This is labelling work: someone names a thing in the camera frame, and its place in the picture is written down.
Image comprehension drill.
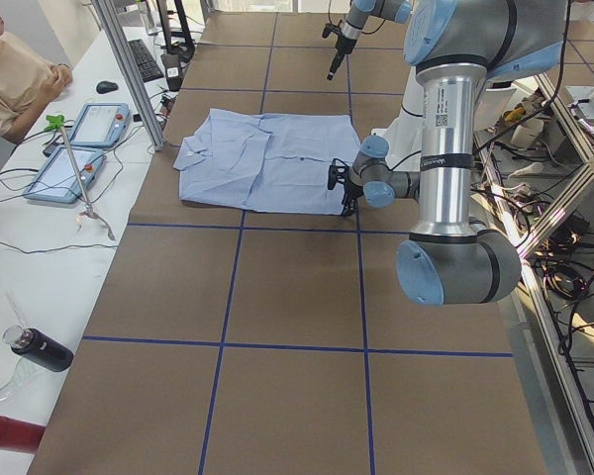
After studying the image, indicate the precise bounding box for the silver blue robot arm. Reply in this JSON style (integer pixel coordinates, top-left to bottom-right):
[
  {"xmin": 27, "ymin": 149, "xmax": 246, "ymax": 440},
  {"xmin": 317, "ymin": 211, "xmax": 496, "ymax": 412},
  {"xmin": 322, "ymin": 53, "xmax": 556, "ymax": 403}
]
[
  {"xmin": 322, "ymin": 0, "xmax": 412, "ymax": 80},
  {"xmin": 328, "ymin": 1, "xmax": 570, "ymax": 306}
]

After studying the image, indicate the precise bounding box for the black computer mouse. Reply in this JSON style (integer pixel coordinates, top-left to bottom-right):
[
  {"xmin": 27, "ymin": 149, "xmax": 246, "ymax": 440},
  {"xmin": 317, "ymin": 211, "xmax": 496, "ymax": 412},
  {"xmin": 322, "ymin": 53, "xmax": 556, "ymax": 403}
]
[{"xmin": 95, "ymin": 80, "xmax": 119, "ymax": 94}]

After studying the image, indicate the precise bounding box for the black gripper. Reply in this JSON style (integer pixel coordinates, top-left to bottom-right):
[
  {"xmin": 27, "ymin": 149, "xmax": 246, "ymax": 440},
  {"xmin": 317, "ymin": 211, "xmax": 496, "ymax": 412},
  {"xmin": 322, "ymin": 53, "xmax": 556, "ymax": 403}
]
[
  {"xmin": 341, "ymin": 185, "xmax": 361, "ymax": 217},
  {"xmin": 327, "ymin": 33, "xmax": 359, "ymax": 80}
]

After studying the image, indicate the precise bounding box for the black keyboard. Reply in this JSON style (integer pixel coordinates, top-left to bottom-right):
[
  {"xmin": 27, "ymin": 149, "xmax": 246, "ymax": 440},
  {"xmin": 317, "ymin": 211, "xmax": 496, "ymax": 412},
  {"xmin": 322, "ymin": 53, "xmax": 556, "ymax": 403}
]
[{"xmin": 128, "ymin": 40, "xmax": 163, "ymax": 82}]

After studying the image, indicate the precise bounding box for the black drink bottle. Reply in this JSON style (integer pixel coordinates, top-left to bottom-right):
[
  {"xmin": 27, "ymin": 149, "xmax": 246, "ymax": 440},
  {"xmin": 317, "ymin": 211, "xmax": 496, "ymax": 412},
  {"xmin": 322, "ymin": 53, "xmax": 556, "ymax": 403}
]
[{"xmin": 3, "ymin": 326, "xmax": 73, "ymax": 372}]

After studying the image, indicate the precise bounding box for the upper blue teach pendant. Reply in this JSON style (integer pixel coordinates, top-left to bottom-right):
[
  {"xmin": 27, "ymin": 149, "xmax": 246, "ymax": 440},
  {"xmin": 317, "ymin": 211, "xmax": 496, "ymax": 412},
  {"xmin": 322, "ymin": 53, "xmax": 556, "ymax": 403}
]
[{"xmin": 68, "ymin": 103, "xmax": 132, "ymax": 149}]

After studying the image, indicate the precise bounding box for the blue teach pendant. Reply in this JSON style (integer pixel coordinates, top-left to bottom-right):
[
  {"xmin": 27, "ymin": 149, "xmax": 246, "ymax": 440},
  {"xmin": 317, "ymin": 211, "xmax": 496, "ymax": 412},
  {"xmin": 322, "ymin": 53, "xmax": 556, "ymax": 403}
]
[
  {"xmin": 68, "ymin": 103, "xmax": 132, "ymax": 149},
  {"xmin": 22, "ymin": 145, "xmax": 105, "ymax": 204}
]

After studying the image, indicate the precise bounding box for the red cylinder bottle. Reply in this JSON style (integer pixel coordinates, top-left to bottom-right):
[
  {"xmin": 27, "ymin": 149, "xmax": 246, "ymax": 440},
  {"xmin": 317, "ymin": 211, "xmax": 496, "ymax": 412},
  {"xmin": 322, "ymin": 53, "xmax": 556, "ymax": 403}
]
[{"xmin": 0, "ymin": 415, "xmax": 46, "ymax": 454}]

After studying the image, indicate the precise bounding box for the person in beige shirt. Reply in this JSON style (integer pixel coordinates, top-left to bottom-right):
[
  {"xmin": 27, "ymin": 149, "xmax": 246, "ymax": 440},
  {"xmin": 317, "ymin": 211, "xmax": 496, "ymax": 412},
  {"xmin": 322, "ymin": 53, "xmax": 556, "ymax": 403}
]
[{"xmin": 0, "ymin": 16, "xmax": 73, "ymax": 144}]

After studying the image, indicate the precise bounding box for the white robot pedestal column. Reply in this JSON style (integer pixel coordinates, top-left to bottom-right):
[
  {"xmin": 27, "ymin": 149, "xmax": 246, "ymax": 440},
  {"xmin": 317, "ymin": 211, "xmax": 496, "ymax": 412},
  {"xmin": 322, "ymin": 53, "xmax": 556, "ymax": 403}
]
[{"xmin": 371, "ymin": 66, "xmax": 424, "ymax": 171}]

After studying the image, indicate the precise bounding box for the light blue striped shirt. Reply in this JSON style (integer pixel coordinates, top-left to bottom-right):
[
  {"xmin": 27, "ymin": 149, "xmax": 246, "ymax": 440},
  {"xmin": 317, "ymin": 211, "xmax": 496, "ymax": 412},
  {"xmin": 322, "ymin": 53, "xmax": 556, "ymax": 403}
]
[{"xmin": 173, "ymin": 109, "xmax": 360, "ymax": 215}]

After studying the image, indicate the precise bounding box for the grey aluminium frame post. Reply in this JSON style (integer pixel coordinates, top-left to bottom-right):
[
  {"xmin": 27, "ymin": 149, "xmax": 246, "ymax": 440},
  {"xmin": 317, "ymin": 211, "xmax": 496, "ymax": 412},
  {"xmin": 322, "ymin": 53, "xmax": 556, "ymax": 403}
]
[{"xmin": 92, "ymin": 0, "xmax": 165, "ymax": 151}]

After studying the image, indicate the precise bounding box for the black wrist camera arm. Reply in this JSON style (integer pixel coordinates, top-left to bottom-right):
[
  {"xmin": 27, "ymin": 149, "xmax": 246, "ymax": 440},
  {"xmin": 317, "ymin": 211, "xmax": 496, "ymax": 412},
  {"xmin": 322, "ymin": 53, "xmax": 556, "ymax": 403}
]
[
  {"xmin": 327, "ymin": 158, "xmax": 348, "ymax": 191},
  {"xmin": 322, "ymin": 22, "xmax": 342, "ymax": 39}
]

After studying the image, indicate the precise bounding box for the lower blue teach pendant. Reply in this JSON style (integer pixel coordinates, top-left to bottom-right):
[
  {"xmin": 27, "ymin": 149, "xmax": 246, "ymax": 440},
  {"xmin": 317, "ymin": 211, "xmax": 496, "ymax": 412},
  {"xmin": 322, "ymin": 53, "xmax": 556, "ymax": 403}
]
[{"xmin": 22, "ymin": 145, "xmax": 105, "ymax": 204}]

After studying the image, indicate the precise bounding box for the metal stand with green clip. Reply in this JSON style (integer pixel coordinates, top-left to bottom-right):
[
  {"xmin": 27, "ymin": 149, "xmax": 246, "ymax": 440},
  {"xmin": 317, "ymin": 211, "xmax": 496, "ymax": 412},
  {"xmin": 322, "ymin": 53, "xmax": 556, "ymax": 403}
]
[{"xmin": 46, "ymin": 115, "xmax": 116, "ymax": 241}]

